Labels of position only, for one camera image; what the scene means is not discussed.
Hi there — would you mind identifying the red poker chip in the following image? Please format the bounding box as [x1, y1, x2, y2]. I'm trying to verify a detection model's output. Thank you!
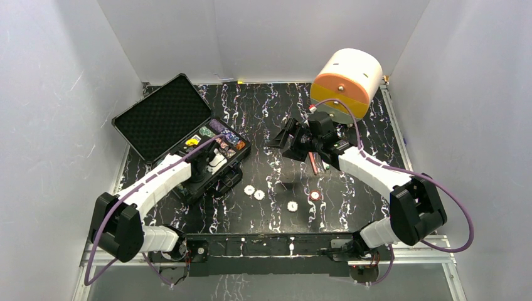
[309, 190, 322, 201]

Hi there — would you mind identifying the round pastel drawer cabinet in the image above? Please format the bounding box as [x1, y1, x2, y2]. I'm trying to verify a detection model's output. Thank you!
[310, 48, 383, 124]

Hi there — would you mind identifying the white 1 chip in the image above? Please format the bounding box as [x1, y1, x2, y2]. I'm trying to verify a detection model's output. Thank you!
[253, 190, 265, 201]
[244, 185, 255, 196]

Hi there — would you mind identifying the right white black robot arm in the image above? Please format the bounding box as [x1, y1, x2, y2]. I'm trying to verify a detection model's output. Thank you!
[268, 112, 447, 260]

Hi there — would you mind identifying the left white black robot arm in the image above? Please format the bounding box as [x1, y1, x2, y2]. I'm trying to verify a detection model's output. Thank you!
[88, 154, 193, 263]

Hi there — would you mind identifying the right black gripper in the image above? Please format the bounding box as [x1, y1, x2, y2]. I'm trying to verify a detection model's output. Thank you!
[267, 118, 322, 162]

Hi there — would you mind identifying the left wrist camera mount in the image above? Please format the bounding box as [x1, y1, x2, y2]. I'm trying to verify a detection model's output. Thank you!
[207, 149, 227, 174]

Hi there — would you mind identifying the black poker set case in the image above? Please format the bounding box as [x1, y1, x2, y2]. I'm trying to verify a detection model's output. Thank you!
[112, 73, 250, 204]

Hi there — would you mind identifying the purple cable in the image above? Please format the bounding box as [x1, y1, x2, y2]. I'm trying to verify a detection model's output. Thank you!
[309, 98, 476, 254]
[83, 134, 227, 287]

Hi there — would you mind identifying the yellow big blind button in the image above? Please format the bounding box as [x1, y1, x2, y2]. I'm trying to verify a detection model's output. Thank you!
[185, 139, 199, 146]

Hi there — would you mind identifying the white chip lone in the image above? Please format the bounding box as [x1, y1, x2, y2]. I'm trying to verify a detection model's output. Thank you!
[287, 201, 298, 213]

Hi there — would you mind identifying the green chip row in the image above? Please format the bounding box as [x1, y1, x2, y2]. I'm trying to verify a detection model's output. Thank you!
[199, 126, 216, 139]

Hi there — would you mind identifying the red marker pen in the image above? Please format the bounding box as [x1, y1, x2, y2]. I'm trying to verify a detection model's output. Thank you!
[308, 152, 319, 175]

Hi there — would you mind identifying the blue white chip row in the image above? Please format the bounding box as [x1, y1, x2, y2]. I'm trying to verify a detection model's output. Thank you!
[209, 119, 246, 150]

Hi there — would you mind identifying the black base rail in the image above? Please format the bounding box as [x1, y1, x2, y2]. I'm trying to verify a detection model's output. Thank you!
[149, 233, 391, 280]

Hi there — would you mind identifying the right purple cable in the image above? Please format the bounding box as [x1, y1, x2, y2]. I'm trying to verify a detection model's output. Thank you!
[309, 98, 476, 254]

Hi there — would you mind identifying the orange blue chip row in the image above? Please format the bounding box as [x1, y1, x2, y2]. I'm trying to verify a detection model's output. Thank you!
[216, 138, 236, 159]

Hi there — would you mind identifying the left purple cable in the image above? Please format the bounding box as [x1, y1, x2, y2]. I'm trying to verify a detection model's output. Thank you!
[83, 134, 227, 287]

